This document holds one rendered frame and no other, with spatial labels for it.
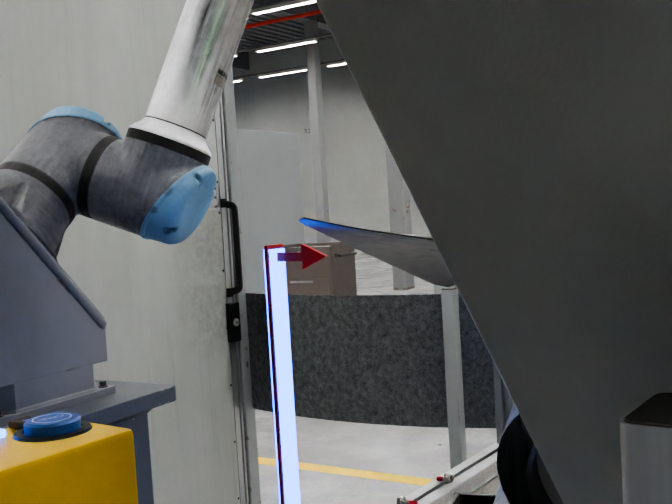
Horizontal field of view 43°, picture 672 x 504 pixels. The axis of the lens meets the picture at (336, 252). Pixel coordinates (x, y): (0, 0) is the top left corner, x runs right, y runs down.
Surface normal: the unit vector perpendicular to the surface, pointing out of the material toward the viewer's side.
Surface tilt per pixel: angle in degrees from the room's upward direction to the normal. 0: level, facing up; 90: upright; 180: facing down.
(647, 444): 90
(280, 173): 90
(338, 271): 90
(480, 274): 130
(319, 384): 90
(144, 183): 81
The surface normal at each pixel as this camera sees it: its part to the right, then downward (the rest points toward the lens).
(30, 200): 0.63, -0.57
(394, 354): -0.43, 0.07
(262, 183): 0.85, -0.02
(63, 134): 0.09, -0.62
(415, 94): -0.40, 0.70
